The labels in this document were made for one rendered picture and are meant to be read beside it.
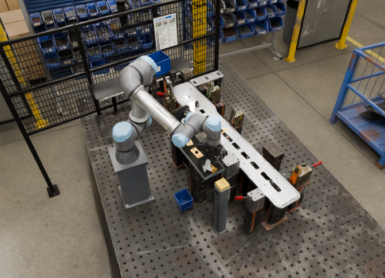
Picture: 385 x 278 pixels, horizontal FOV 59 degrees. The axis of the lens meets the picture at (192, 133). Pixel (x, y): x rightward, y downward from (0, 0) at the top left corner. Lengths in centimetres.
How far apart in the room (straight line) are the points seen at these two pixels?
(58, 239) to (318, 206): 215
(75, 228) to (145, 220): 109
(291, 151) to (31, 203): 241
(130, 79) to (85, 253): 182
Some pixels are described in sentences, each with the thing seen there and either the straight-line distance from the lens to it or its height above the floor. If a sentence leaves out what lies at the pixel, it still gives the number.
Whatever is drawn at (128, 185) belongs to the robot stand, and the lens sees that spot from 220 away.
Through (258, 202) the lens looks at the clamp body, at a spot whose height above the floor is 102.
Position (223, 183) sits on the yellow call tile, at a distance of 187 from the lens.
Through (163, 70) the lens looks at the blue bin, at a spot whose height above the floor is 107.
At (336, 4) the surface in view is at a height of 70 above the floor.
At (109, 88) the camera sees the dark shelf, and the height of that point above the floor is 103.
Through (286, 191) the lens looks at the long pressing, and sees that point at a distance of 210.
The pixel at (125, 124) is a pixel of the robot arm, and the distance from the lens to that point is 200.
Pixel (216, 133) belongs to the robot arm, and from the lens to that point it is 168.
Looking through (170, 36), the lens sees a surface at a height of 125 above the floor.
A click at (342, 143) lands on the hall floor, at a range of 402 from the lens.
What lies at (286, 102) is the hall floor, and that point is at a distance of 440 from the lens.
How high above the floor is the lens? 262
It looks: 43 degrees down
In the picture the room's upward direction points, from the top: 2 degrees counter-clockwise
